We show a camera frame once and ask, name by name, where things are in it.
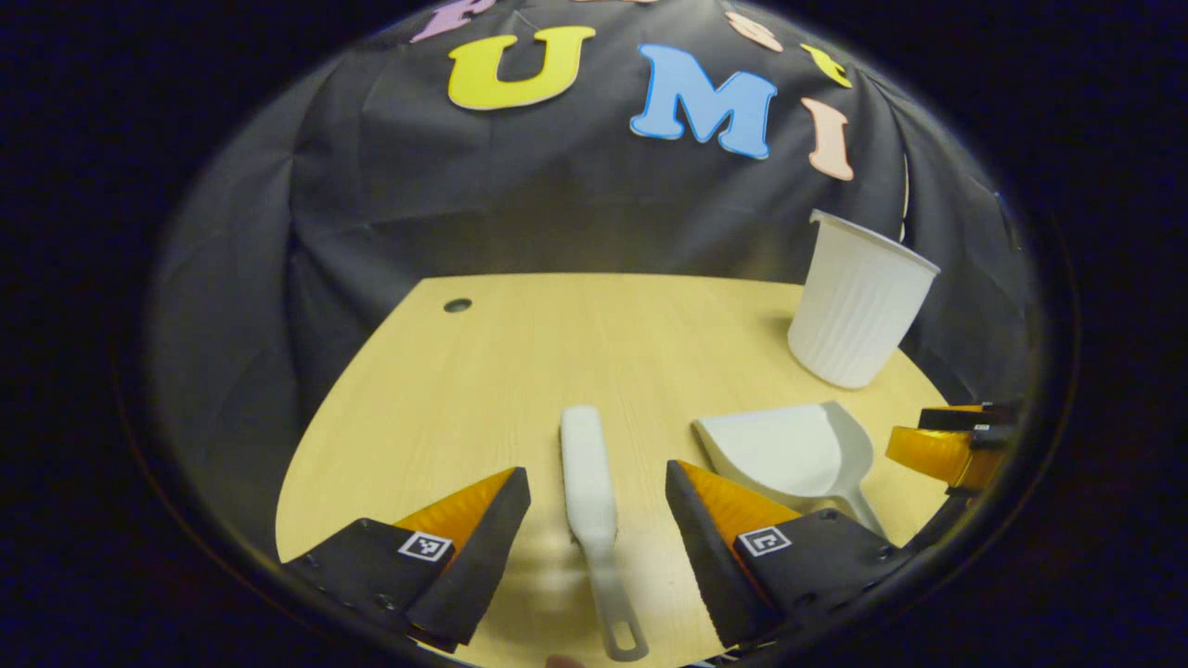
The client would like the white ribbed garbage bin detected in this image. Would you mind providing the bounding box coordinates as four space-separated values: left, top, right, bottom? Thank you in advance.
787 209 941 390

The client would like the small white broom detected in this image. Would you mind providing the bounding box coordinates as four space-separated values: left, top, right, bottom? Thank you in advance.
560 405 649 662

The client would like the white dustpan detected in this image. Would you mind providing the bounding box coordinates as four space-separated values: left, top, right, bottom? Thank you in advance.
692 401 887 539

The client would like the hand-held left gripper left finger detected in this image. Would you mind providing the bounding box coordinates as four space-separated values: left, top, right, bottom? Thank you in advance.
283 467 532 653

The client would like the light wooden desktop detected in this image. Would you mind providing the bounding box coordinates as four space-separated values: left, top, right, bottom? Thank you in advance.
276 273 952 667

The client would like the black backdrop cloth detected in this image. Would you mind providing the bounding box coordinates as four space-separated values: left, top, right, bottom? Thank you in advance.
148 0 1040 558

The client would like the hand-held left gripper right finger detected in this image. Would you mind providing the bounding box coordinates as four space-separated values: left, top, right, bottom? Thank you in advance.
665 460 915 649

